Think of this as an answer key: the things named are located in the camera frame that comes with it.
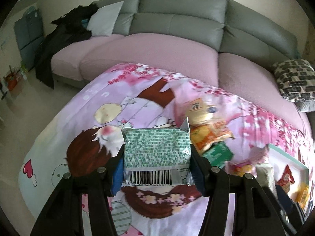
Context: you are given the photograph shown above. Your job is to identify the teal rimmed white tray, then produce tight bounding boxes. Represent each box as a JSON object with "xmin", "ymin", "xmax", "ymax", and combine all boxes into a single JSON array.
[{"xmin": 266, "ymin": 143, "xmax": 309, "ymax": 202}]

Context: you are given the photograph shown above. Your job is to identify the red snack packet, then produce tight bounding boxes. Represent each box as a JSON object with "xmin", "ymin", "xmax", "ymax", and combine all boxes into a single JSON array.
[{"xmin": 277, "ymin": 165, "xmax": 295, "ymax": 193}]

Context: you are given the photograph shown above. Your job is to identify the white clear snack pack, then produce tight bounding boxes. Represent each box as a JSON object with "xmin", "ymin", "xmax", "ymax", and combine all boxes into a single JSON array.
[{"xmin": 256, "ymin": 164, "xmax": 278, "ymax": 198}]

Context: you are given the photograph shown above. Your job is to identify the yellow snack packet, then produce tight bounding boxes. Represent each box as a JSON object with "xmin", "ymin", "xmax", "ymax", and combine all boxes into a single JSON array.
[{"xmin": 296, "ymin": 183, "xmax": 309, "ymax": 209}]

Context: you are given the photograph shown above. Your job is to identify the blue grey cabinet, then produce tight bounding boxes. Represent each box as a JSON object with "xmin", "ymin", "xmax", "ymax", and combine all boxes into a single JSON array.
[{"xmin": 14, "ymin": 9, "xmax": 44, "ymax": 70}]

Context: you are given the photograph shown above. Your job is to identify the white grey cushion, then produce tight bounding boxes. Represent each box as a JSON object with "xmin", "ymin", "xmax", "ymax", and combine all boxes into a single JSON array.
[{"xmin": 86, "ymin": 1, "xmax": 124, "ymax": 37}]

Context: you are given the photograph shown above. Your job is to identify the orange yellow snack bag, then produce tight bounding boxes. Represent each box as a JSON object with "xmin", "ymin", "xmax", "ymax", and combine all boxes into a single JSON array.
[{"xmin": 190, "ymin": 120, "xmax": 234, "ymax": 155}]

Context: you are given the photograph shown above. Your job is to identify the green white biscuit pack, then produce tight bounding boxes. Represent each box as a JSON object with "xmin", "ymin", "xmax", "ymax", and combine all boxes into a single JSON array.
[{"xmin": 123, "ymin": 118, "xmax": 193, "ymax": 186}]

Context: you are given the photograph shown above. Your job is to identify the green snack packet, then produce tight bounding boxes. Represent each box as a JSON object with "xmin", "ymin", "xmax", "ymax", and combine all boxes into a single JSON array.
[{"xmin": 202, "ymin": 141, "xmax": 233, "ymax": 168}]

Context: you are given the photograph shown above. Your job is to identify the grey satin pillow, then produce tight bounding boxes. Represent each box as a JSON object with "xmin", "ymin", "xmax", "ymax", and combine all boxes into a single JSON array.
[{"xmin": 295, "ymin": 100, "xmax": 315, "ymax": 113}]

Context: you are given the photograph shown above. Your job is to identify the pink white snack bag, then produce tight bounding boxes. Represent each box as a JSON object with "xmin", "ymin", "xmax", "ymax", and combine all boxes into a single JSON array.
[{"xmin": 227, "ymin": 161, "xmax": 254, "ymax": 176}]

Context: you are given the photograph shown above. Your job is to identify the pink cartoon blanket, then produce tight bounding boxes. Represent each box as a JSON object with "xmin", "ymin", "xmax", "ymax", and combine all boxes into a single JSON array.
[{"xmin": 19, "ymin": 63, "xmax": 314, "ymax": 235}]

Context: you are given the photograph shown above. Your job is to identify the grey sofa pink cushions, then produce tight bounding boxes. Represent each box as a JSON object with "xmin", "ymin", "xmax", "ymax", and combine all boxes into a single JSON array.
[{"xmin": 51, "ymin": 0, "xmax": 311, "ymax": 134}]

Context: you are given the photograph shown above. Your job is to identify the pale round bread pack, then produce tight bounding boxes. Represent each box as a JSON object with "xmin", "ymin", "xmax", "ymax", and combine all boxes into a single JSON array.
[{"xmin": 186, "ymin": 98, "xmax": 218, "ymax": 125}]

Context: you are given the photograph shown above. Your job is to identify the leopard print pillow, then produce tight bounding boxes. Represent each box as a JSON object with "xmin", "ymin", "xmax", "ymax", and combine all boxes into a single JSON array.
[{"xmin": 272, "ymin": 59, "xmax": 315, "ymax": 103}]

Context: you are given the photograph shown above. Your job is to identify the black clothing pile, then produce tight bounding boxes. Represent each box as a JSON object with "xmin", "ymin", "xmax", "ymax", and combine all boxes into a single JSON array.
[{"xmin": 33, "ymin": 3, "xmax": 98, "ymax": 89}]

